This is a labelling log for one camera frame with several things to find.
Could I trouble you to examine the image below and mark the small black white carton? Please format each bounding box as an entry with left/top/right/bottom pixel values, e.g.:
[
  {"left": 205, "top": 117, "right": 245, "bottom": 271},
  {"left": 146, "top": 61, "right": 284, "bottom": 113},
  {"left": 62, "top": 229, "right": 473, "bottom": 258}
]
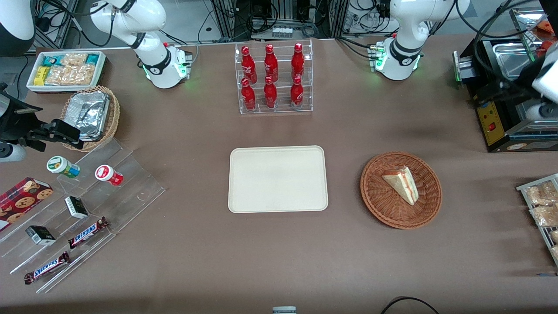
[
  {"left": 64, "top": 196, "right": 89, "bottom": 220},
  {"left": 25, "top": 225, "right": 57, "bottom": 246}
]

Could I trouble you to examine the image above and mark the snickers chocolate bar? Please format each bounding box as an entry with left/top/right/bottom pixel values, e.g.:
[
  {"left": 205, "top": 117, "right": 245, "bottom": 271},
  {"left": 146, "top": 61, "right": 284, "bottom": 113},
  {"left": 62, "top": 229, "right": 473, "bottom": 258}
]
[
  {"left": 24, "top": 251, "right": 71, "bottom": 285},
  {"left": 67, "top": 216, "right": 110, "bottom": 249}
]

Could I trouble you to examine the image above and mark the clear acrylic stepped display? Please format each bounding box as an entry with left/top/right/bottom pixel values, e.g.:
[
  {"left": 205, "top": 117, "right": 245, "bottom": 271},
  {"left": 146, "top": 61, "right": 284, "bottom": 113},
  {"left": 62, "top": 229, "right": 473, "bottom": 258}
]
[{"left": 0, "top": 137, "right": 166, "bottom": 294}]

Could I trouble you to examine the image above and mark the triangular sandwich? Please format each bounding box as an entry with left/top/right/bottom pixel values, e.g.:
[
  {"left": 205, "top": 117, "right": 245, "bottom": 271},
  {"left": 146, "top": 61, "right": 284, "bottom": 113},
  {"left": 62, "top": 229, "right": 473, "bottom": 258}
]
[{"left": 382, "top": 167, "right": 419, "bottom": 206}]

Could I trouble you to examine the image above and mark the clear acrylic bottle rack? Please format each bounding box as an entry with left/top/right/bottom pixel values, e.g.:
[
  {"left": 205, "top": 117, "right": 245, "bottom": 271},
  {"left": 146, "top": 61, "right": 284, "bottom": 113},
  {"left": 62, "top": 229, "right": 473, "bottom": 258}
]
[{"left": 234, "top": 39, "right": 314, "bottom": 115}]

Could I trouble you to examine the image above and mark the small clear cracker bag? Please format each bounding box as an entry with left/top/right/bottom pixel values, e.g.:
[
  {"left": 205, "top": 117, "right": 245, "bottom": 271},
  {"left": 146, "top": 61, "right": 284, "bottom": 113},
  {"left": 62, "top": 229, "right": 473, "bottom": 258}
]
[{"left": 61, "top": 53, "right": 88, "bottom": 66}]

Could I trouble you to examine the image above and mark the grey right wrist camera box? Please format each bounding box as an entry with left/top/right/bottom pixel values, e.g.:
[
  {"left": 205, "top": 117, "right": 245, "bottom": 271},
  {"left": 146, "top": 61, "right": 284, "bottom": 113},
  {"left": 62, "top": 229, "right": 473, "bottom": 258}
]
[{"left": 0, "top": 143, "right": 27, "bottom": 163}]

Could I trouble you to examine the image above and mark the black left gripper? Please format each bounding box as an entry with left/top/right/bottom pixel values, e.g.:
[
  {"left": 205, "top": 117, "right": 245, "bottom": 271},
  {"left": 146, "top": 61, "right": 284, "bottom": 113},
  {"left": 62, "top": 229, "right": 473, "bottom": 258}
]
[{"left": 476, "top": 72, "right": 544, "bottom": 108}]

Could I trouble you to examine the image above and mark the red chocolate cookie box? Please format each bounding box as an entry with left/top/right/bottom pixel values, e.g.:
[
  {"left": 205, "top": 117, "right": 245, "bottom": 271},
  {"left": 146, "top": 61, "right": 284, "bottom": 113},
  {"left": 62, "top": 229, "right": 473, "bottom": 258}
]
[{"left": 0, "top": 176, "right": 54, "bottom": 232}]

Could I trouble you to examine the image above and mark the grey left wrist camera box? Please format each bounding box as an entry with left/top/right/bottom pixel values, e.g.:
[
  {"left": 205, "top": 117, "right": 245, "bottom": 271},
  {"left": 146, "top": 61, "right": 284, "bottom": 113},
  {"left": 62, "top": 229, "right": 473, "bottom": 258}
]
[{"left": 525, "top": 101, "right": 558, "bottom": 123}]

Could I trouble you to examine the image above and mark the large clear cracker bag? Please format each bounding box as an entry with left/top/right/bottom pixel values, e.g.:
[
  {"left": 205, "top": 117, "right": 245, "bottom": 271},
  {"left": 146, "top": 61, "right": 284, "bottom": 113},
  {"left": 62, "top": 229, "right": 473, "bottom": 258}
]
[{"left": 45, "top": 64, "right": 96, "bottom": 86}]

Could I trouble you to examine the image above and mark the white rectangular snack bin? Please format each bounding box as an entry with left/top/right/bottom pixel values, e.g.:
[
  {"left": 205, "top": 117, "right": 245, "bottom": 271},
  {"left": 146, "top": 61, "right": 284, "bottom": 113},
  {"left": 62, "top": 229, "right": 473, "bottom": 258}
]
[{"left": 26, "top": 51, "right": 108, "bottom": 94}]

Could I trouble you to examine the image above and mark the black tray sealing machine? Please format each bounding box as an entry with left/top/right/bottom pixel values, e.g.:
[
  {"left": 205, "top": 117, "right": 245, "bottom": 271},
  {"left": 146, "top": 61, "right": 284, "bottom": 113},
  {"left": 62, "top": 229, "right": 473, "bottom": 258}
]
[{"left": 453, "top": 7, "right": 558, "bottom": 154}]

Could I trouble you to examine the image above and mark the aluminium foil container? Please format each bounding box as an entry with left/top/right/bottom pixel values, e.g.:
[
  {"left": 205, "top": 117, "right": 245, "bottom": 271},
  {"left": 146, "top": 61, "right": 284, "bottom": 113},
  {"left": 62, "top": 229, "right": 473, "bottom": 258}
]
[{"left": 65, "top": 91, "right": 111, "bottom": 142}]

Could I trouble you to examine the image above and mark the green lid snack cup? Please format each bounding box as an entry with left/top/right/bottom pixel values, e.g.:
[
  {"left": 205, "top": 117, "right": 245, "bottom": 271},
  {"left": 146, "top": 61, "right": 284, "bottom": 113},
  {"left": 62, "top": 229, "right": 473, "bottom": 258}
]
[{"left": 46, "top": 155, "right": 81, "bottom": 179}]

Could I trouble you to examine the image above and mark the red cola bottle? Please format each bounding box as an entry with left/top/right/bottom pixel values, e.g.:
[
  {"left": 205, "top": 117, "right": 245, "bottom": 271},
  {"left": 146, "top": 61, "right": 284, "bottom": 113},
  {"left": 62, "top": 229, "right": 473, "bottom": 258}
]
[
  {"left": 241, "top": 78, "right": 257, "bottom": 111},
  {"left": 264, "top": 44, "right": 279, "bottom": 82},
  {"left": 241, "top": 46, "right": 258, "bottom": 83},
  {"left": 290, "top": 76, "right": 305, "bottom": 109},
  {"left": 291, "top": 42, "right": 306, "bottom": 80},
  {"left": 263, "top": 76, "right": 278, "bottom": 109}
]

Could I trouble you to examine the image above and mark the black cable loop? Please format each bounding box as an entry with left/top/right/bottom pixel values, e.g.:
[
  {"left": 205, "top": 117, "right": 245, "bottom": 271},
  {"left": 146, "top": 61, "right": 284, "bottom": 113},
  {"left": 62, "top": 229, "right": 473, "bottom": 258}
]
[{"left": 381, "top": 296, "right": 440, "bottom": 314}]

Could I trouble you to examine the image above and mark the oval tan wicker basket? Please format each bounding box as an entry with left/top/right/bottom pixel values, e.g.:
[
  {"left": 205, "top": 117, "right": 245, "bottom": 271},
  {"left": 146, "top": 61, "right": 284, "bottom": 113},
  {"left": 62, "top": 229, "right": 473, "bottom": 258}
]
[{"left": 60, "top": 85, "right": 121, "bottom": 153}]

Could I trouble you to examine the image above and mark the round brown wicker basket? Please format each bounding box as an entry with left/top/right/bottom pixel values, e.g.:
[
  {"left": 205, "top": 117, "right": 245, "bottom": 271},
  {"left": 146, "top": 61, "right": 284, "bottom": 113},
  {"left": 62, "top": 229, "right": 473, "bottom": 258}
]
[{"left": 360, "top": 151, "right": 443, "bottom": 230}]

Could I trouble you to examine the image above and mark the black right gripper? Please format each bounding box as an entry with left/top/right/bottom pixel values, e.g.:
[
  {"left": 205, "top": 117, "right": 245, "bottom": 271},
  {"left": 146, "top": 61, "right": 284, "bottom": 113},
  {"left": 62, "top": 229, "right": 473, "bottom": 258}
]
[{"left": 0, "top": 84, "right": 84, "bottom": 152}]

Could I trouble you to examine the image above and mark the cream rectangular tray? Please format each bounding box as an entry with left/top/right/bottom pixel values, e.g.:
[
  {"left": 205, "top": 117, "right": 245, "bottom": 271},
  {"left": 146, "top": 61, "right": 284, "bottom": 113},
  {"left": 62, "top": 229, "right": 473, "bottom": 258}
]
[{"left": 228, "top": 146, "right": 329, "bottom": 214}]

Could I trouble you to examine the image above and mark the metal wire tray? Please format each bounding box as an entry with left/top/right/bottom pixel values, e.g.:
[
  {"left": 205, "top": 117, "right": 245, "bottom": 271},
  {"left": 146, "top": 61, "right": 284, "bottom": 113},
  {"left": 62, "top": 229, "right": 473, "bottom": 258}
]
[{"left": 516, "top": 173, "right": 558, "bottom": 268}]

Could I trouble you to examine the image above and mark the red lid snack cup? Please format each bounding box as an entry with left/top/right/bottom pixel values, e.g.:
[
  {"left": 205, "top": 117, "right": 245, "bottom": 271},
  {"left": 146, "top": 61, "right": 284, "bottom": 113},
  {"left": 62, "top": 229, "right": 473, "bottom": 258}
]
[{"left": 95, "top": 164, "right": 124, "bottom": 187}]

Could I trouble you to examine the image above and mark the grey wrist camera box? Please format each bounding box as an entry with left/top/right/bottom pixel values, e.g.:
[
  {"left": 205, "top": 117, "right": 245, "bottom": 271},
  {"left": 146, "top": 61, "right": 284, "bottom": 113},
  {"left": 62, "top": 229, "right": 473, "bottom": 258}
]
[
  {"left": 0, "top": 143, "right": 27, "bottom": 163},
  {"left": 525, "top": 101, "right": 558, "bottom": 123}
]

